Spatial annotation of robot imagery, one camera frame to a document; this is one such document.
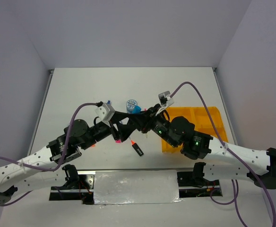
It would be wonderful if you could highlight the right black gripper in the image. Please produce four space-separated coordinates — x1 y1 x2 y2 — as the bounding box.
127 103 178 148

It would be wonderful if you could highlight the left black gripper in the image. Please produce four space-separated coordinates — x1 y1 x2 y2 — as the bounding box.
81 110 136 150

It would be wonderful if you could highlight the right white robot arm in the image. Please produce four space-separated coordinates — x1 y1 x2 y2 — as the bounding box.
140 105 276 190

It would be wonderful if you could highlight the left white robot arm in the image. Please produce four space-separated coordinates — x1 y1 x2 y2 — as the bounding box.
0 113 136 206

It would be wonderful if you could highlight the blue lidded round jar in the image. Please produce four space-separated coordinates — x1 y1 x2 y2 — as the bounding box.
126 99 138 114

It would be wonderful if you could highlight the orange highlighter marker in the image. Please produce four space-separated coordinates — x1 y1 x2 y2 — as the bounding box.
130 140 144 157

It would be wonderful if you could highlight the yellow divided storage tray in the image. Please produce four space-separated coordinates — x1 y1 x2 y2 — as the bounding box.
166 106 228 142

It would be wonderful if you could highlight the silver foil covered plate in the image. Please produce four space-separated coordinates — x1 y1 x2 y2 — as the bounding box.
94 170 181 205

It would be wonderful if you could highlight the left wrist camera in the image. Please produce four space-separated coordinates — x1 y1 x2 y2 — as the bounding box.
95 103 115 126

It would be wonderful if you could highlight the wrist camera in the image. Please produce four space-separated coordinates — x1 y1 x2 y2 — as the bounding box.
157 91 174 113
95 103 115 126

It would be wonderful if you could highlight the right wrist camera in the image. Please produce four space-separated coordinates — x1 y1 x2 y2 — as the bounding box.
157 91 174 113

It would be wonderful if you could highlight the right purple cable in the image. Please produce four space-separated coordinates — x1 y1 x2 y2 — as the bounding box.
170 81 276 227

